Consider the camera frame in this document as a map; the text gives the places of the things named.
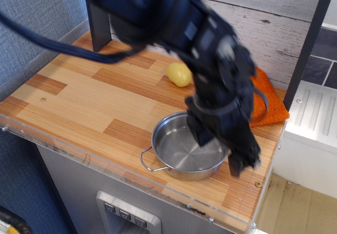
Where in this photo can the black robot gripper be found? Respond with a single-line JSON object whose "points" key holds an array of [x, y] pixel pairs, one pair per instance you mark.
{"points": [[229, 127]]}

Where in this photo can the silver metal pot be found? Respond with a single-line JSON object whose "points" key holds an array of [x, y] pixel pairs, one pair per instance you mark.
{"points": [[179, 154]]}

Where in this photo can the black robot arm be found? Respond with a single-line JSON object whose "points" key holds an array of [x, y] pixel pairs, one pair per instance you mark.
{"points": [[222, 68]]}

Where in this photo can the orange woven cloth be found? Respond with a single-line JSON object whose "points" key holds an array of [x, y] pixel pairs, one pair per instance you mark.
{"points": [[270, 109]]}

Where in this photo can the yellow object at corner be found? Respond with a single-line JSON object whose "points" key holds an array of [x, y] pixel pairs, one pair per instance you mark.
{"points": [[11, 230]]}

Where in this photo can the clear acrylic edge guard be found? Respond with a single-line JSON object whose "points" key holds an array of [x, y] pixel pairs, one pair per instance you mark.
{"points": [[79, 174]]}

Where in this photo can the yellow toy potato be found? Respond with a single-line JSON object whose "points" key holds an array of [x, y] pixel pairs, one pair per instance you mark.
{"points": [[179, 74]]}

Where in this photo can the white ribbed cabinet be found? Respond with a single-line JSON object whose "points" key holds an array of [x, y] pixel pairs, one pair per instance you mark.
{"points": [[307, 151]]}

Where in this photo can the silver dispenser panel with buttons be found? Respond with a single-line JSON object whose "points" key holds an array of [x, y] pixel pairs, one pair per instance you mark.
{"points": [[120, 216]]}

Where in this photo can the dark grey left post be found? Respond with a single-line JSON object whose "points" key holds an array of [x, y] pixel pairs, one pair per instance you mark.
{"points": [[99, 23]]}

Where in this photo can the dark grey post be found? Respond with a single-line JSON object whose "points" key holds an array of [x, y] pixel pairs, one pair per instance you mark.
{"points": [[315, 26], [99, 23]]}

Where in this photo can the dark grey right post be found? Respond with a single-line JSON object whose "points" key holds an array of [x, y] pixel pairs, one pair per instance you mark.
{"points": [[315, 26]]}

